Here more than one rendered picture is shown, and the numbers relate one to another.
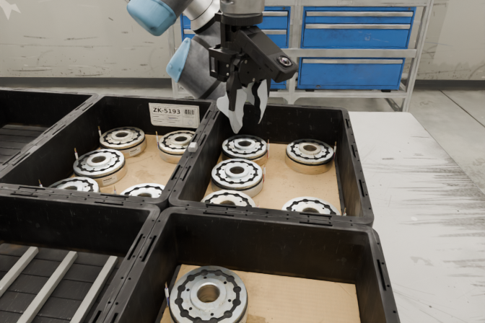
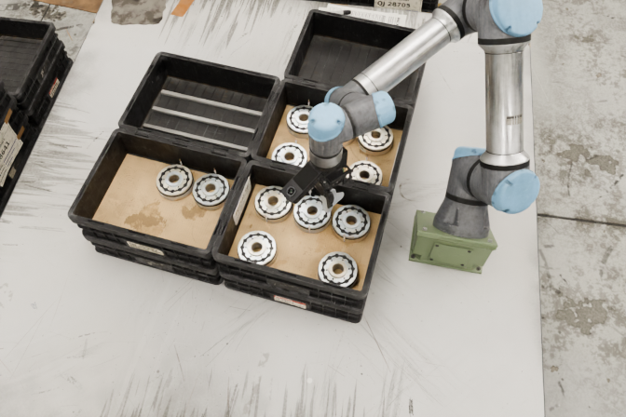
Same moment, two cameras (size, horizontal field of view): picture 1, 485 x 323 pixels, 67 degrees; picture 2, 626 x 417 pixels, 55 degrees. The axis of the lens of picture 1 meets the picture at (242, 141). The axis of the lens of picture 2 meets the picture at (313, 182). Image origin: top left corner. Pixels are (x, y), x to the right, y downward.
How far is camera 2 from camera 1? 1.46 m
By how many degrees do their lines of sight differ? 69
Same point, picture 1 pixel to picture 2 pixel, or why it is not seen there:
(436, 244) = (278, 382)
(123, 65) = not seen: outside the picture
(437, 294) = (234, 354)
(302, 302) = (207, 235)
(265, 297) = (213, 219)
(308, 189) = (299, 263)
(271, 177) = (318, 241)
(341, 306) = not seen: hidden behind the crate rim
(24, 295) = (239, 120)
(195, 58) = (460, 166)
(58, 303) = (231, 134)
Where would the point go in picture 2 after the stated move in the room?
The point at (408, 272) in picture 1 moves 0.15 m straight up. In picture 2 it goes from (255, 343) to (249, 327)
